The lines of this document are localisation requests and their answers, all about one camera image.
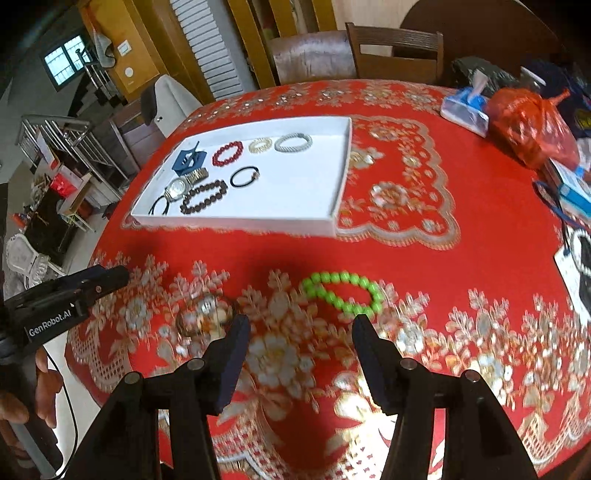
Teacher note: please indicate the dark wooden chair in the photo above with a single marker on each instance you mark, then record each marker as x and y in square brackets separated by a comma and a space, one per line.
[406, 55]

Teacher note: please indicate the red plastic bag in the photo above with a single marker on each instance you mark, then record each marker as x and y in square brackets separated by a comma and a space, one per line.
[533, 127]

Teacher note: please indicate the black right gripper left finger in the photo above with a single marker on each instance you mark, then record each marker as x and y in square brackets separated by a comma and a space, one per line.
[97, 282]

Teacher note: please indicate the window with dark frame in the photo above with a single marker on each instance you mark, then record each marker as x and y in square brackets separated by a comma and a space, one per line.
[63, 61]

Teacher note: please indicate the blue white box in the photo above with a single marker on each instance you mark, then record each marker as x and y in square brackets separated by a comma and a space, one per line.
[570, 187]

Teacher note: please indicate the blue earring card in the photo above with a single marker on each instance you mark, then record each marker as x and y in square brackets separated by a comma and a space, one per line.
[188, 161]

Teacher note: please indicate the blue tissue pack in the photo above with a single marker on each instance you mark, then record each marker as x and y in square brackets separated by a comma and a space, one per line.
[466, 107]

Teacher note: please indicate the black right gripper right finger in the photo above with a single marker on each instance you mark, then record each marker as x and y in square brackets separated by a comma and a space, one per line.
[480, 440]

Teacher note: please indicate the white ornate chair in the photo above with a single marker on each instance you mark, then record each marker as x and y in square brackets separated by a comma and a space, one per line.
[23, 259]

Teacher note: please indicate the silver twisted bangle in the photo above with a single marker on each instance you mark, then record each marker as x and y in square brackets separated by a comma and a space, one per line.
[293, 143]

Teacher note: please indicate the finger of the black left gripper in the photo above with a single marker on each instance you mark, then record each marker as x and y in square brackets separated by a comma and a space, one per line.
[122, 442]

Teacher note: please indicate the brown leather chair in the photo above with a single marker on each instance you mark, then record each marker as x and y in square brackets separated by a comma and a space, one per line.
[313, 57]

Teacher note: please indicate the white shallow tray box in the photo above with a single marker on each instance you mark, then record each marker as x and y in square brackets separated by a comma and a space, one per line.
[252, 187]

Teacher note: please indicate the silver metal wristwatch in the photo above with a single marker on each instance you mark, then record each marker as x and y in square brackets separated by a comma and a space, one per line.
[178, 187]

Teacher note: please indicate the metal stair railing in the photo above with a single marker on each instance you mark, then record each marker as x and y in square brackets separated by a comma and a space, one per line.
[71, 136]

